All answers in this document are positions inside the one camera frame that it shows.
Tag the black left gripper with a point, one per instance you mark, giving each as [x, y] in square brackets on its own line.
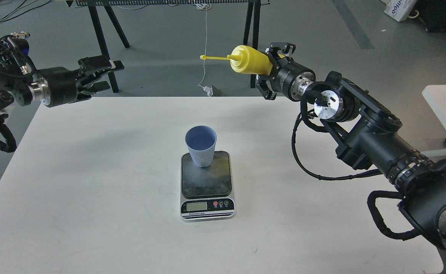
[62, 84]

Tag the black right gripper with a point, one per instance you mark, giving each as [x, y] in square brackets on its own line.
[290, 75]

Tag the yellow squeeze bottle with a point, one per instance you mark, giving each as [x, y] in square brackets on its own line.
[246, 60]

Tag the blue ribbed plastic cup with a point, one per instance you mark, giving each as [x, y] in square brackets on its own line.
[201, 142]

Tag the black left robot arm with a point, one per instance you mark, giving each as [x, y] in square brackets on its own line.
[22, 82]

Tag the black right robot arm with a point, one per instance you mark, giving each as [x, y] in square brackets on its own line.
[367, 136]

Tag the silver digital kitchen scale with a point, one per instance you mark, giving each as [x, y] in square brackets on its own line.
[207, 193]

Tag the white power adapter on floor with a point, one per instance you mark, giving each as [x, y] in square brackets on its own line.
[212, 91]

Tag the black-legged background table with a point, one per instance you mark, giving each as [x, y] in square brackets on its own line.
[160, 45]

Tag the white cardboard box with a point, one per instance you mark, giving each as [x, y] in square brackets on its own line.
[399, 10]

